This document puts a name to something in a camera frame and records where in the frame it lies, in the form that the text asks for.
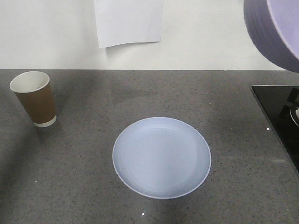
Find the steel gas burner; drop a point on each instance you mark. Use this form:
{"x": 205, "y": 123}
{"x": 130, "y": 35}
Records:
{"x": 294, "y": 113}

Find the purple plastic bowl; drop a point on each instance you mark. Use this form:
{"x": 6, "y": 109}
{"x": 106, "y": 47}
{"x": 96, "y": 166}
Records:
{"x": 273, "y": 26}

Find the white paper sheet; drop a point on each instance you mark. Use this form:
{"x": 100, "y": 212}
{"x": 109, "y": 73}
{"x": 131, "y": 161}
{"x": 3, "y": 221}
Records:
{"x": 128, "y": 21}

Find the black glass gas hob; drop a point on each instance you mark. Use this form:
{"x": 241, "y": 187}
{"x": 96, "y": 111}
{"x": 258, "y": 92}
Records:
{"x": 276, "y": 101}

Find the brown paper cup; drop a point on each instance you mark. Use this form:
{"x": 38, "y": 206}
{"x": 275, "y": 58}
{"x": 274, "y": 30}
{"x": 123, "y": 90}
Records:
{"x": 33, "y": 90}

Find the light blue plastic plate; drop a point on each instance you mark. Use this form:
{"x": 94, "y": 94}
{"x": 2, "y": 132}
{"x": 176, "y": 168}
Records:
{"x": 161, "y": 158}

